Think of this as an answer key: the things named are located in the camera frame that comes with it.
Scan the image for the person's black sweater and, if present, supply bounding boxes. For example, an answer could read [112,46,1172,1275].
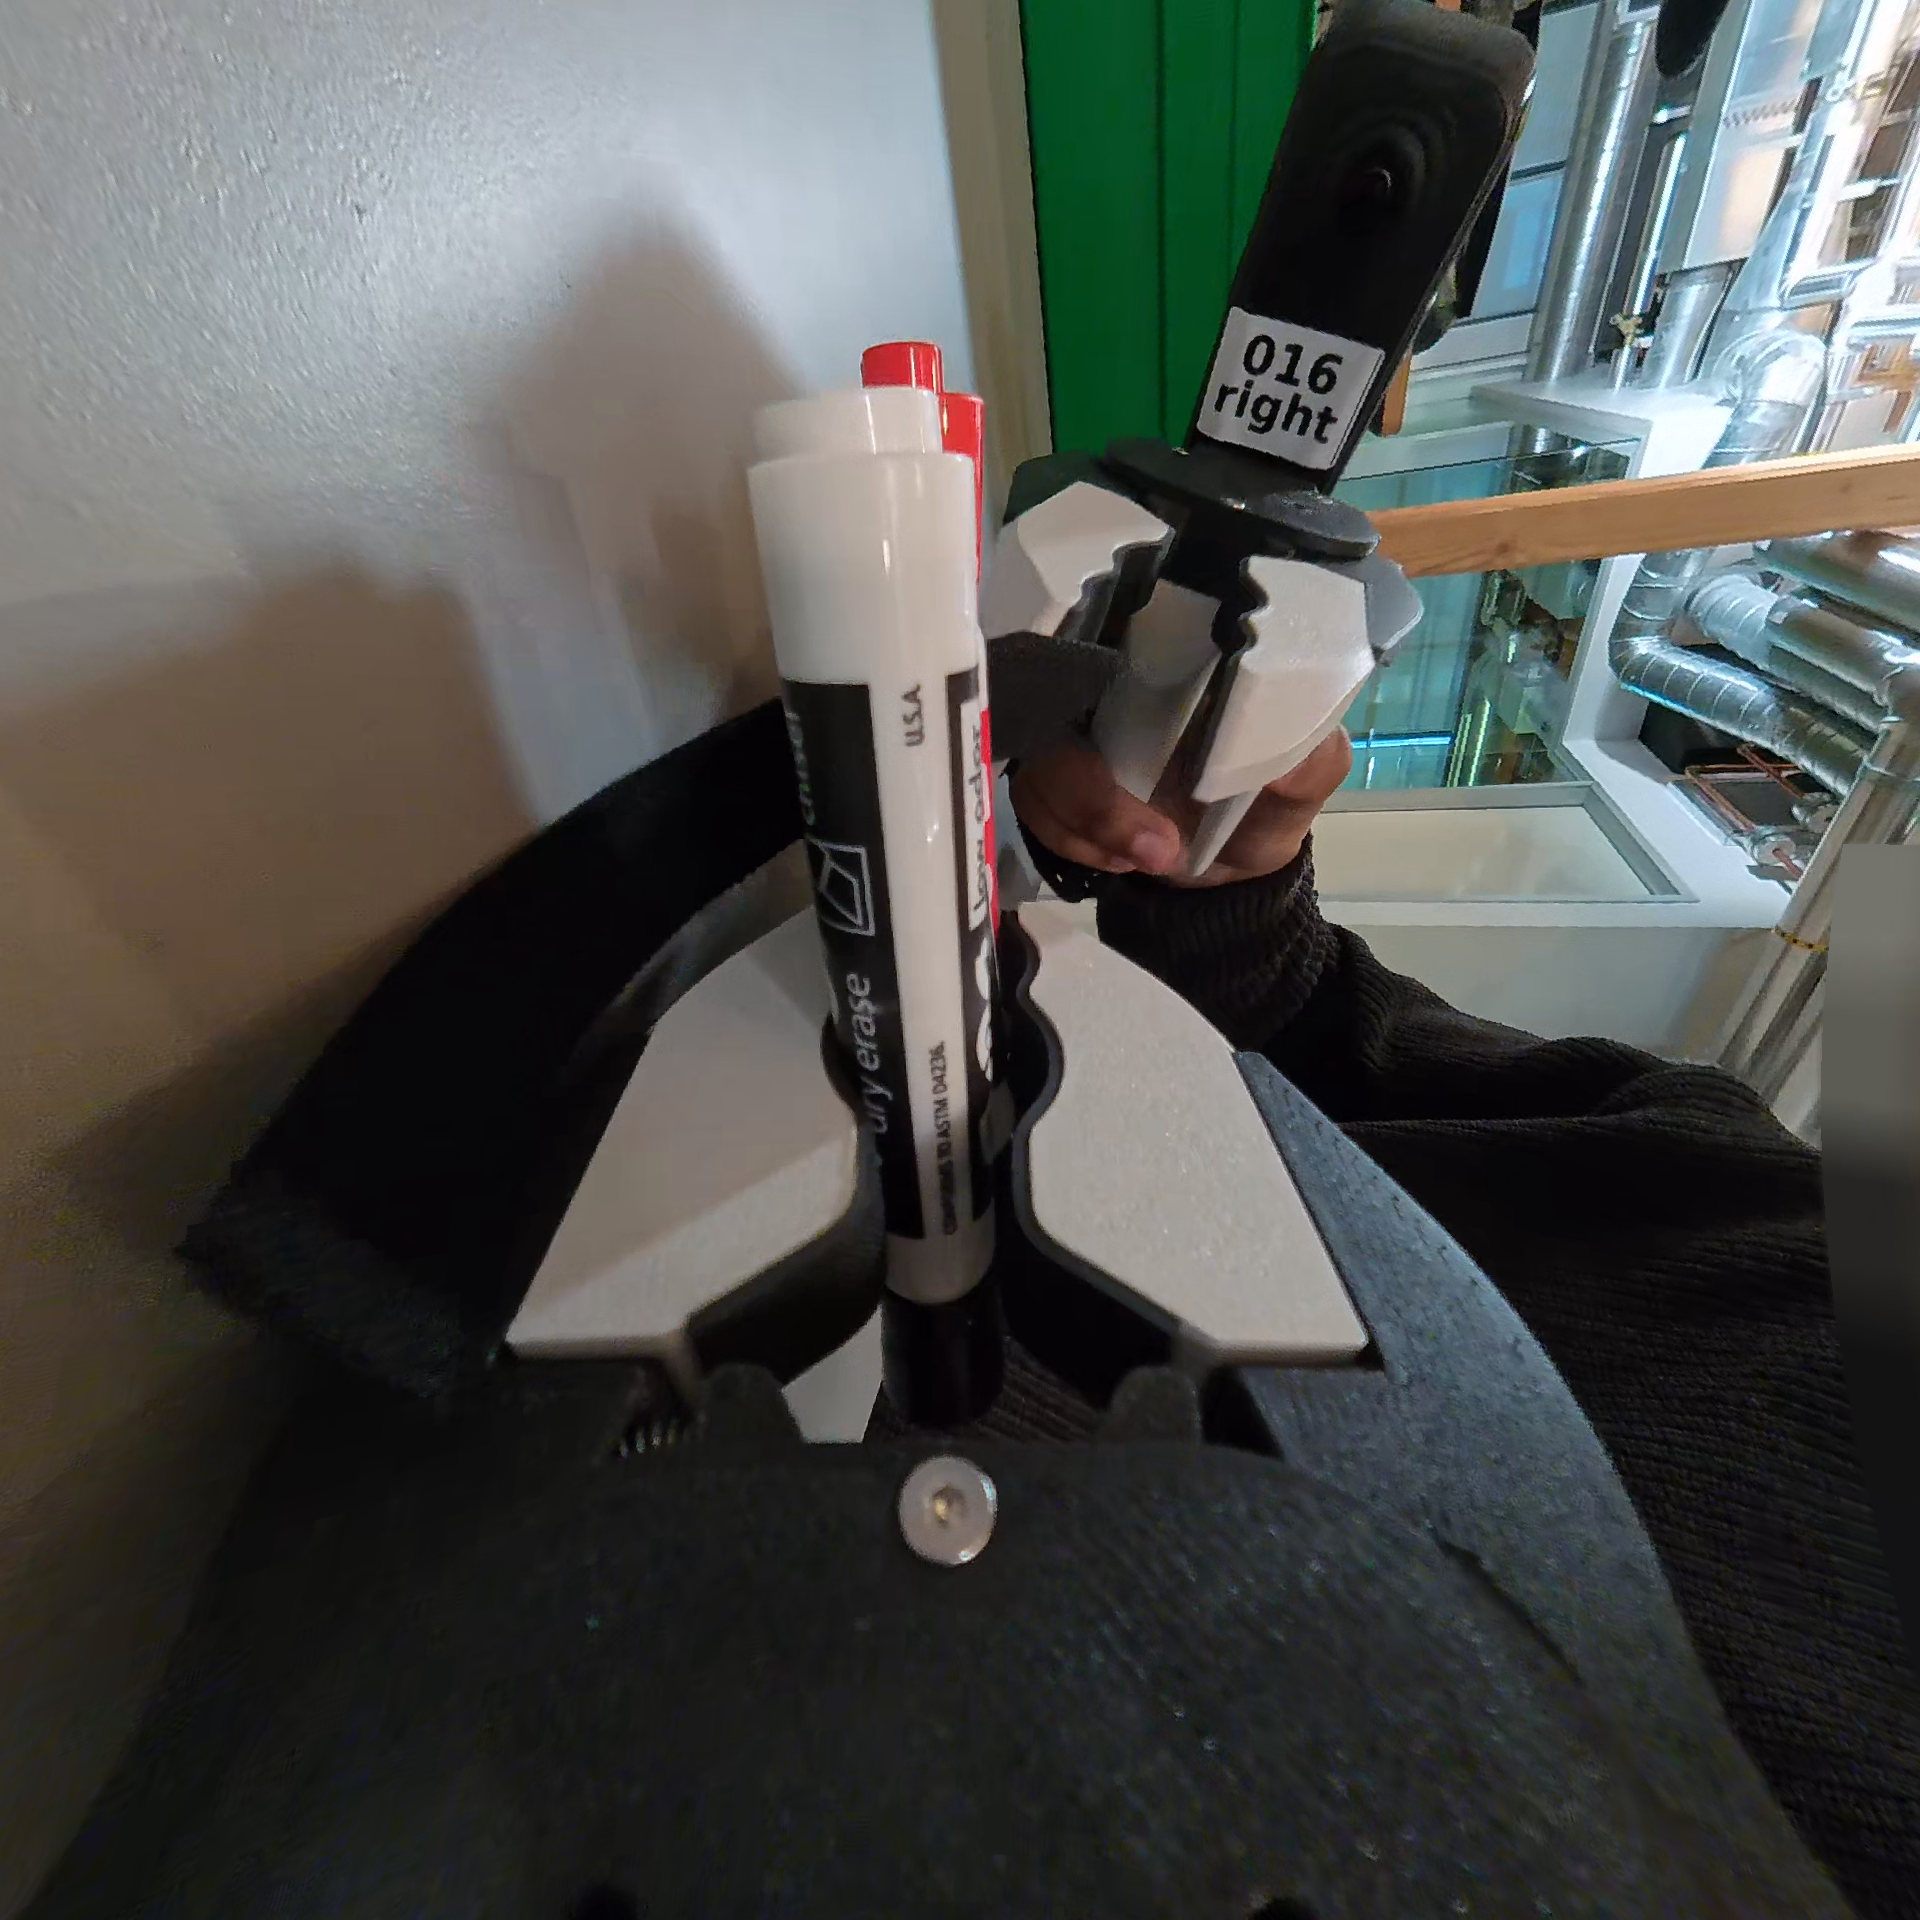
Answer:
[1560,1424,1920,1920]

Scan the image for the green plastic bin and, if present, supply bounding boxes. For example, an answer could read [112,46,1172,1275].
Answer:
[1020,0,1333,455]

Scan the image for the red dry erase marker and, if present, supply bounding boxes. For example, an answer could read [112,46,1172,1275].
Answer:
[859,342,1003,797]

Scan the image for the person's right hand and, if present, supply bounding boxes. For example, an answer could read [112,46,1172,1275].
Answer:
[1013,727,1356,890]

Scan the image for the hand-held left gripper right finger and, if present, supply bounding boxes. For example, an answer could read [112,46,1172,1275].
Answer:
[1009,922,1384,1374]

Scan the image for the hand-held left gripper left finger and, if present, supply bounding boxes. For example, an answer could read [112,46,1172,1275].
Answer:
[507,930,889,1390]

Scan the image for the silver insulated pipes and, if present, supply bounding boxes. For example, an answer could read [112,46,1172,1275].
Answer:
[1607,532,1920,1059]

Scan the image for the black velcro strap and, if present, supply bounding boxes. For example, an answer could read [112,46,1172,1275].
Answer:
[180,630,1129,1402]

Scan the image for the black dry erase marker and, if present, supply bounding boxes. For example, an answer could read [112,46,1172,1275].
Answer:
[746,451,1009,1422]
[755,391,1010,1156]

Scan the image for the wooden railing beam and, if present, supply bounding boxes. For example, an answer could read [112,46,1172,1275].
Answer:
[1368,448,1920,582]

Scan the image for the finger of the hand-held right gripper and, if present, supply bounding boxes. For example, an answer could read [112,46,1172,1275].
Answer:
[983,486,1181,650]
[1191,557,1384,806]

